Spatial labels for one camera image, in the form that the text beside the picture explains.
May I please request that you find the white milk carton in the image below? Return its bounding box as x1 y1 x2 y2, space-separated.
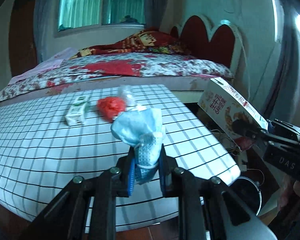
198 77 268 144

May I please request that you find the light blue face mask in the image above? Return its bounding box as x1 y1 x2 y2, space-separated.
111 108 166 185

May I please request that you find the red plastic bag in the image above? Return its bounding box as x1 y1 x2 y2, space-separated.
97 96 126 122

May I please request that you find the clear plastic bag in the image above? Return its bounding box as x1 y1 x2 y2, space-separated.
117 85 136 107

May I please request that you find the green white drink carton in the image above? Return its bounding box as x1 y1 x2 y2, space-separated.
65 95 90 126

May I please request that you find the white tissue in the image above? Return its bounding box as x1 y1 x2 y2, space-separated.
125 104 147 114

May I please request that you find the black trash bin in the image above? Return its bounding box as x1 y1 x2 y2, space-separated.
230 176 262 216

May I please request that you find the person's right hand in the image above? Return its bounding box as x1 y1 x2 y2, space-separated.
277 175 300 211

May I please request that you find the red white heart headboard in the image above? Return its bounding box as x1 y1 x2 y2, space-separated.
170 14 244 75

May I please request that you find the checkered white tablecloth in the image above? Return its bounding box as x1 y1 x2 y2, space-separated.
0 85 241 220

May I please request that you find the bed with floral sheet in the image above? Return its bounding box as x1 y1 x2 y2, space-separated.
0 53 234 102

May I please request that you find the red patterned blanket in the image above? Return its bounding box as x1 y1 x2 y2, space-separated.
73 28 190 58

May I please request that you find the grey window curtain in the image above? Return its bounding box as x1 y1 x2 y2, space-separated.
144 0 168 28

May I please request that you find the window with green curtain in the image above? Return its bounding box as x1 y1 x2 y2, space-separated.
57 0 146 32

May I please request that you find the dark wooden door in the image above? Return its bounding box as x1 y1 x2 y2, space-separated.
8 0 37 77

